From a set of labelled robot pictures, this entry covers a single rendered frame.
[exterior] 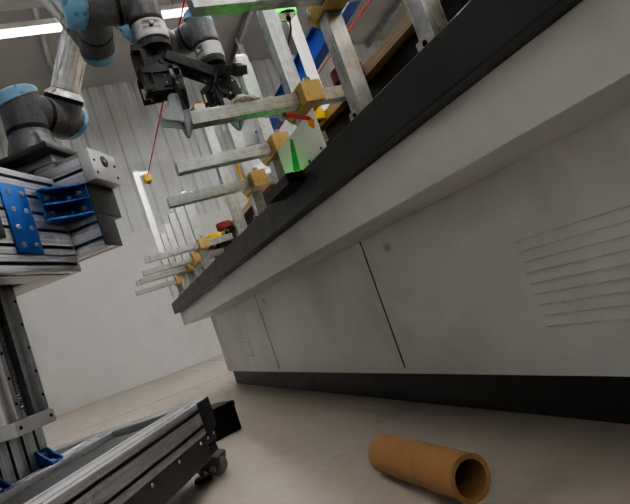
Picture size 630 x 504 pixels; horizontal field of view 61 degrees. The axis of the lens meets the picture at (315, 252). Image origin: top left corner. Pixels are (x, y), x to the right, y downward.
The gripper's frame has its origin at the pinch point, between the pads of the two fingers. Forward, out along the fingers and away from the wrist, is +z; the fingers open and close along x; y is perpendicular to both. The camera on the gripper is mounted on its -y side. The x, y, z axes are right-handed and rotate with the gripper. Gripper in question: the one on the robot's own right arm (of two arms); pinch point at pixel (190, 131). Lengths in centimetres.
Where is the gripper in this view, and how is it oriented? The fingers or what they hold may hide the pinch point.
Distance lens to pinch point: 118.6
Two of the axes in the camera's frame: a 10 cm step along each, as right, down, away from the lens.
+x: 3.6, -2.0, -9.1
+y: -8.8, 2.5, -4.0
